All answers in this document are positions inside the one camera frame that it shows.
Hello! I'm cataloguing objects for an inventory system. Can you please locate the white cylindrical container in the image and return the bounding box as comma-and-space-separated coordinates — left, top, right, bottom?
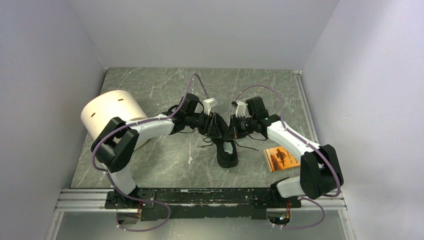
80, 90, 147, 140

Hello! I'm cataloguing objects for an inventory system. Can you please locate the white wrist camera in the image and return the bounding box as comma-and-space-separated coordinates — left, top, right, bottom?
231, 100, 247, 118
202, 98, 219, 116

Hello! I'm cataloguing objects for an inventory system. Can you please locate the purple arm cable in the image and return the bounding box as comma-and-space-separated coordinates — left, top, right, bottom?
92, 73, 210, 233
234, 85, 342, 230

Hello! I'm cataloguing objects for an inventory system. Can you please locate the black shoelace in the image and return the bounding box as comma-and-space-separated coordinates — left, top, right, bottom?
198, 137, 259, 151

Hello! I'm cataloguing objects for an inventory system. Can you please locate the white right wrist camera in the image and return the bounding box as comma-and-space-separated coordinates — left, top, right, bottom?
231, 100, 247, 118

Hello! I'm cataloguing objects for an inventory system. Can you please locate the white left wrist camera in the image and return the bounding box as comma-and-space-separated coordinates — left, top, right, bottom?
202, 98, 219, 116

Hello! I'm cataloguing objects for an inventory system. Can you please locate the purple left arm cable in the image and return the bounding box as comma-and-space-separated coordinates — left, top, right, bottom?
92, 73, 210, 233

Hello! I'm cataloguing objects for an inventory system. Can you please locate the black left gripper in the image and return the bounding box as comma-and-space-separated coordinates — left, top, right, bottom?
185, 110, 222, 139

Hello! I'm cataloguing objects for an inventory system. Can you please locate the aluminium frame rail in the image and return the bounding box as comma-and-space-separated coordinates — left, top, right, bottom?
44, 70, 355, 240

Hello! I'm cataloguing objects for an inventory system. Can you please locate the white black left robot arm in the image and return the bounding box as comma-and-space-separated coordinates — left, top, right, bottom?
91, 93, 228, 208

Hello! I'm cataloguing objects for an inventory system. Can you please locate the orange book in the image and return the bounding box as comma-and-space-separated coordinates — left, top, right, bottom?
263, 146, 301, 173

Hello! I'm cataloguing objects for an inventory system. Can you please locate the black shoe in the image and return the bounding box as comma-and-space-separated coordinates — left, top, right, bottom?
215, 113, 238, 168

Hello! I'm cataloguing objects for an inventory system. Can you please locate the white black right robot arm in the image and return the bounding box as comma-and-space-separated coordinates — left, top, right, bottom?
223, 96, 344, 207

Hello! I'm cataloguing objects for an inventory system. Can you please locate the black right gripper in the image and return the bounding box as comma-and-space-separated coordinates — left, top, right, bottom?
223, 113, 256, 140

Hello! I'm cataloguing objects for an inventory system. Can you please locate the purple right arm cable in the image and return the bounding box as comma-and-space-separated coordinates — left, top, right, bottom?
234, 85, 342, 230

